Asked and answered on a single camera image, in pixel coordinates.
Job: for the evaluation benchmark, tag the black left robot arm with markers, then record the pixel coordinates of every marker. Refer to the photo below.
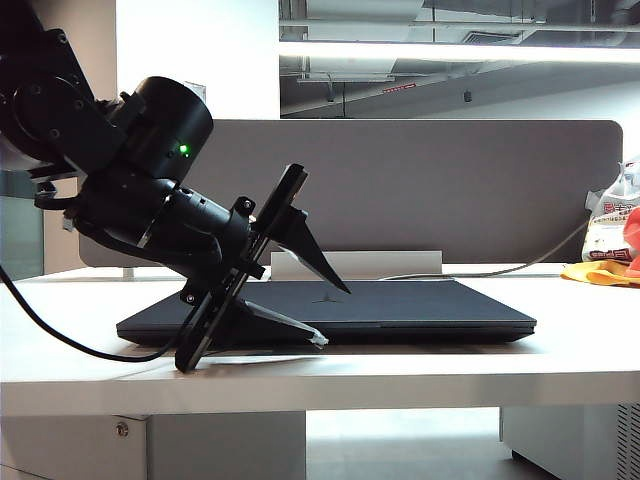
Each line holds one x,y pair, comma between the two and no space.
50,100

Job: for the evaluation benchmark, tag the yellow cloth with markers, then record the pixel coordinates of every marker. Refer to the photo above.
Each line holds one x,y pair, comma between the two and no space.
600,276

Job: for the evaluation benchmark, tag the white divider bracket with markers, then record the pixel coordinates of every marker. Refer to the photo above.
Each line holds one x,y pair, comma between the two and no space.
129,273

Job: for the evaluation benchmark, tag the black laptop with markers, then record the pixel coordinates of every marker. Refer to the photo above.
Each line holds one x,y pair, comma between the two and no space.
425,310

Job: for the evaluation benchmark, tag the red orange item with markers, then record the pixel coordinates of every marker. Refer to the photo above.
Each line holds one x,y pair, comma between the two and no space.
634,235

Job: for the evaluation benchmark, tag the printed white plastic bag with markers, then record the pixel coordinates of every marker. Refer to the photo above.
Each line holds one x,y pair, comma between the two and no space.
607,235

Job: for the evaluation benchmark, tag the white cabinet with vent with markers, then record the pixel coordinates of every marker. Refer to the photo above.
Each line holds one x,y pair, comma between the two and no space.
560,435

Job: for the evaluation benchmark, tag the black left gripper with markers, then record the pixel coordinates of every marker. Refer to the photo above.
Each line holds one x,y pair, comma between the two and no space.
220,225

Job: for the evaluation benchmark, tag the silver wall plate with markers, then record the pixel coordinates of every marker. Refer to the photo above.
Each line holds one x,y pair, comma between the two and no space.
200,89

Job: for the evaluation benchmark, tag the grey fabric desk divider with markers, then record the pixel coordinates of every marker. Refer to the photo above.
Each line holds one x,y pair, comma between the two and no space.
425,190

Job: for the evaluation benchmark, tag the white drawer cabinet with lock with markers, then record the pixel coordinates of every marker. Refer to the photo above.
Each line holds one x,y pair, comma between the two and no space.
75,445

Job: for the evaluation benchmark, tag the long ceiling light strip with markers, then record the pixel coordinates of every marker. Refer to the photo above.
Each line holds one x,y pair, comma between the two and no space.
450,51

